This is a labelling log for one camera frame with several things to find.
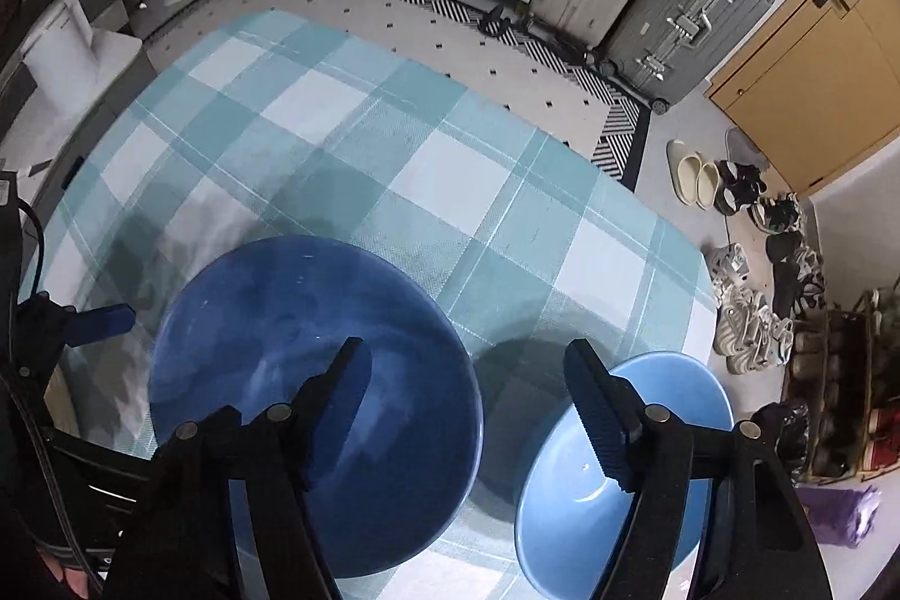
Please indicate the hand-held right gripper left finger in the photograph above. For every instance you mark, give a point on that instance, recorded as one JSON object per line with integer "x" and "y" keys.
{"x": 351, "y": 403}

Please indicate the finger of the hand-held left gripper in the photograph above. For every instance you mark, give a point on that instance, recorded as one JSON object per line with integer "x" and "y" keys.
{"x": 98, "y": 322}

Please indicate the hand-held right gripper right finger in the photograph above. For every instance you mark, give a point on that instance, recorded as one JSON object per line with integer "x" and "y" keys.
{"x": 597, "y": 424}

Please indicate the light blue bowl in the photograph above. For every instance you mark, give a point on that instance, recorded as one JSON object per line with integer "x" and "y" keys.
{"x": 562, "y": 501}

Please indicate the black bag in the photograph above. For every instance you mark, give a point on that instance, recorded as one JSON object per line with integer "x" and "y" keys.
{"x": 784, "y": 431}

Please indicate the pile of shoes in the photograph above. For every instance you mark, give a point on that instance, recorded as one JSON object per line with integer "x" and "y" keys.
{"x": 752, "y": 312}

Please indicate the wooden shoe rack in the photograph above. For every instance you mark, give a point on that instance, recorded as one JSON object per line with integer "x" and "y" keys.
{"x": 844, "y": 382}

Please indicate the white-topped grey cabinet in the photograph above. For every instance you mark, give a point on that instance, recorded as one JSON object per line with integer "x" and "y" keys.
{"x": 105, "y": 73}

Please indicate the teal checked tablecloth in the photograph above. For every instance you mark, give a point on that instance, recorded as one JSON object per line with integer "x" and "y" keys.
{"x": 351, "y": 150}

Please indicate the purple bag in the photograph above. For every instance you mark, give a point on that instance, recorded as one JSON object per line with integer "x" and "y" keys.
{"x": 840, "y": 512}

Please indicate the cream slipper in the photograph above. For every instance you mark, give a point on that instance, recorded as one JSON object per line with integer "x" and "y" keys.
{"x": 682, "y": 168}
{"x": 703, "y": 185}

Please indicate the white bucket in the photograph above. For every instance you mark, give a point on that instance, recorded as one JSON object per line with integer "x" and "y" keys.
{"x": 60, "y": 45}

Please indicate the wooden door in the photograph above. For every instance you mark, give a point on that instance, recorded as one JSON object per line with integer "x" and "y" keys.
{"x": 815, "y": 73}

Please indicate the silver suitcase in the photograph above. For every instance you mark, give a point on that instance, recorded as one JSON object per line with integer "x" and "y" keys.
{"x": 689, "y": 16}

